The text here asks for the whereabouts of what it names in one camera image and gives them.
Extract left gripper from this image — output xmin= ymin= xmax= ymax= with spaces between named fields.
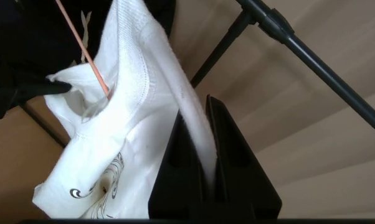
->
xmin=0 ymin=62 xmax=72 ymax=121

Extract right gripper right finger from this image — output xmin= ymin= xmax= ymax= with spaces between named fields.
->
xmin=206 ymin=95 xmax=282 ymax=218

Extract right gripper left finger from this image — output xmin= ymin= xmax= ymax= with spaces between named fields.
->
xmin=148 ymin=113 xmax=212 ymax=218

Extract pink clothes hanger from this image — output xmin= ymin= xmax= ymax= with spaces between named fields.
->
xmin=54 ymin=0 xmax=113 ymax=101

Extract black shorts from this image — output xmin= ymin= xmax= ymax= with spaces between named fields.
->
xmin=0 ymin=0 xmax=177 ymax=80

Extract white printed t-shirt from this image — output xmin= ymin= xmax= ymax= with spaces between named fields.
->
xmin=32 ymin=0 xmax=219 ymax=220

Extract black clothes rack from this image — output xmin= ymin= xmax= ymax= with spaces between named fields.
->
xmin=19 ymin=0 xmax=375 ymax=149

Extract beige curtain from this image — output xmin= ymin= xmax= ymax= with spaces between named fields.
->
xmin=168 ymin=0 xmax=375 ymax=220

